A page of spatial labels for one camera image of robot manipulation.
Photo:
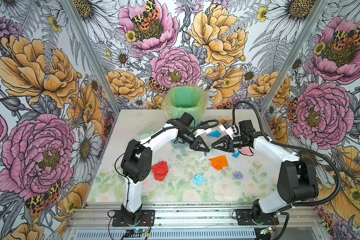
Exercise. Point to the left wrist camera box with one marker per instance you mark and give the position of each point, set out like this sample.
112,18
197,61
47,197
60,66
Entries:
205,132

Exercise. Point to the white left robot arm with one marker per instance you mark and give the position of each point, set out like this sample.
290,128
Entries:
138,158

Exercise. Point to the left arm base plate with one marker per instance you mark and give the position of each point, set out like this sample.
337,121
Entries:
143,218

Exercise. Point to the small blue crumpled paper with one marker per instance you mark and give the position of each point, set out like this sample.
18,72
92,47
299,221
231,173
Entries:
236,154

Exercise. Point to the orange folded paper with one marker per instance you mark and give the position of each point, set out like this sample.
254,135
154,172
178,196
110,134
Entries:
219,163

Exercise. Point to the large orange crumpled paper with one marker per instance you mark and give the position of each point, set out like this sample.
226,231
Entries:
230,122

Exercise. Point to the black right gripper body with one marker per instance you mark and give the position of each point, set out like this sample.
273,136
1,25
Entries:
238,142

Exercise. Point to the aluminium corner post left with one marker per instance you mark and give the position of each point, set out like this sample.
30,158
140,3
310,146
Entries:
86,43

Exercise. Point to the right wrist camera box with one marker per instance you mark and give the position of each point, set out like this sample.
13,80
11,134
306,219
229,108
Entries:
227,129

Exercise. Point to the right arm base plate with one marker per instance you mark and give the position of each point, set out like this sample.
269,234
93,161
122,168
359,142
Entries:
246,217

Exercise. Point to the green plastic trash bin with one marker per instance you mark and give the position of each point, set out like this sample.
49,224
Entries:
185,100

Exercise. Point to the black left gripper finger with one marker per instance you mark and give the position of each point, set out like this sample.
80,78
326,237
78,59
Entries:
200,147
200,140

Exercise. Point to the aluminium corner post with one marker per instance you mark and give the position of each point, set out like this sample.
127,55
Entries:
86,43
310,24

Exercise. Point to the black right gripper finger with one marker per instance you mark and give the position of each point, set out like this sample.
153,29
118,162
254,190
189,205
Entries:
223,147
222,142

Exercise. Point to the aluminium corner post right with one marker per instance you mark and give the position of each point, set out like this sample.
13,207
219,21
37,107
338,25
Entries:
310,24

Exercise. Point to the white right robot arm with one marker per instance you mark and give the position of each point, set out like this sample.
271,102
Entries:
297,181

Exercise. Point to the light blue crumpled paper front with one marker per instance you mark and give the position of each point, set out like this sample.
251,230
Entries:
199,180

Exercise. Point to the red paper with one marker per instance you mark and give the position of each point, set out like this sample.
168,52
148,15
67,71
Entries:
160,171

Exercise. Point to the grey-green plastic dustpan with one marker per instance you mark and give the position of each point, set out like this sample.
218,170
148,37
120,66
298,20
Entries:
179,145

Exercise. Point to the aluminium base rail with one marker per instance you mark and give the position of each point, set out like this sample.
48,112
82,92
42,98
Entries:
195,221

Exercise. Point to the light green paper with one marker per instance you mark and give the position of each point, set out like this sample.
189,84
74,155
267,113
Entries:
146,134

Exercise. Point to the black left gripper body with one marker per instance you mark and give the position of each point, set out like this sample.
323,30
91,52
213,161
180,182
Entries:
188,137

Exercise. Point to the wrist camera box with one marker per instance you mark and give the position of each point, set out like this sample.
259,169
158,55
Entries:
227,129
205,132

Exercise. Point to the blue crumpled paper middle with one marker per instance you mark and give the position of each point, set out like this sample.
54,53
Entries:
215,134

